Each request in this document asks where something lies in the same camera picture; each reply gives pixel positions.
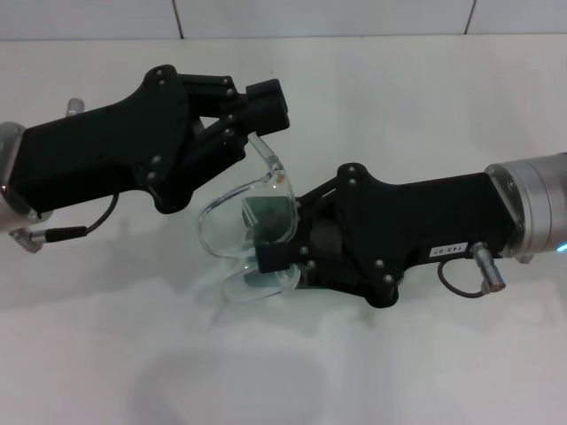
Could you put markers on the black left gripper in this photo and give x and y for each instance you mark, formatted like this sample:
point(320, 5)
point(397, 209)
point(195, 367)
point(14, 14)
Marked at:
point(97, 150)

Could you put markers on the green glasses case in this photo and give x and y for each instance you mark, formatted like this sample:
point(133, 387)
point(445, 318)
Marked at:
point(254, 280)

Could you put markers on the clear frame glasses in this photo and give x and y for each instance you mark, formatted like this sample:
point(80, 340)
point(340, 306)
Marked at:
point(266, 152)

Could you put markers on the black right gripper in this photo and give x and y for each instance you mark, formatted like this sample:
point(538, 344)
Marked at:
point(421, 217)

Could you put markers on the silver connector stub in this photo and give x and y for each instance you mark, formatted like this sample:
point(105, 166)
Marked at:
point(75, 107)

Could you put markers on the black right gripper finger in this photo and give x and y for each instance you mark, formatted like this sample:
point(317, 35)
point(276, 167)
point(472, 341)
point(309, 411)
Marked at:
point(274, 257)
point(263, 94)
point(270, 118)

